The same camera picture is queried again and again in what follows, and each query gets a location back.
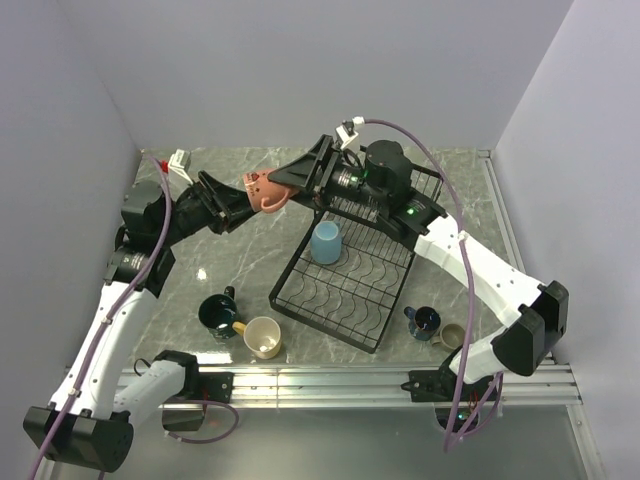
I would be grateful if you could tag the pink mug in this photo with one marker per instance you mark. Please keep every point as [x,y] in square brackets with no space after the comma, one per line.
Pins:
[265,195]

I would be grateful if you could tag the white aluminium side rail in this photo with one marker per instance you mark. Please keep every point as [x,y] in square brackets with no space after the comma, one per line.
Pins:
[501,212]

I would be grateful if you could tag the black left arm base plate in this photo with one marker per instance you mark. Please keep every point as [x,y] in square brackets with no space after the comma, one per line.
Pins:
[215,386]

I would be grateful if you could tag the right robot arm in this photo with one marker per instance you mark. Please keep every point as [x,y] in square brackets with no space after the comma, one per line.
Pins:
[533,314]

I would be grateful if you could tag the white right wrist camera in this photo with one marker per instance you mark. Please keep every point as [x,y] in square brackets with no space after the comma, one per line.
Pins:
[347,134]

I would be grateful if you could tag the black box under rail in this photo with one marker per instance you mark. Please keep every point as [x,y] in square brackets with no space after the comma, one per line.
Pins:
[184,419]

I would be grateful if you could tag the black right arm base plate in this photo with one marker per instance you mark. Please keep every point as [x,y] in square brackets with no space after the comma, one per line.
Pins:
[438,386]

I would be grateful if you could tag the dark green mug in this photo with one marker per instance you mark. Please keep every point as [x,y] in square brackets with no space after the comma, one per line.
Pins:
[218,313]

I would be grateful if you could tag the grey-green ceramic mug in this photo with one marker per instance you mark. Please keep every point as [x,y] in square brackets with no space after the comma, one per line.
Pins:
[449,337]

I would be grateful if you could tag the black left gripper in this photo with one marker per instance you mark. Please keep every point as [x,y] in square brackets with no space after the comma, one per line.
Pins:
[227,207]

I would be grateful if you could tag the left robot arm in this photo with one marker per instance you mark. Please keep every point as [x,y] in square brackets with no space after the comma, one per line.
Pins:
[89,421]

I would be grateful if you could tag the cream yellow mug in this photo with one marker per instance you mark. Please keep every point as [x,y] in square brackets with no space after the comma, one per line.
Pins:
[262,336]

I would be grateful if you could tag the aluminium front rail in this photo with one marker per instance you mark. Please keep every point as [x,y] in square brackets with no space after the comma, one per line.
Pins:
[272,386]

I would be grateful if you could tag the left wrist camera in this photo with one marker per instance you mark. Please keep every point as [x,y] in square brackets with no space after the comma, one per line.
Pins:
[178,169]

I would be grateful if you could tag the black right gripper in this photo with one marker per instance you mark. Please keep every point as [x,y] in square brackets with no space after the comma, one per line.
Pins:
[303,172]

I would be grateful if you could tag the light blue mug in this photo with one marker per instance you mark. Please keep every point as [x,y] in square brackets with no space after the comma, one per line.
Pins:
[326,242]

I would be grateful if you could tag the dark blue glazed mug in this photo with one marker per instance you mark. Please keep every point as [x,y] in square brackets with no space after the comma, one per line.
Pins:
[423,322]

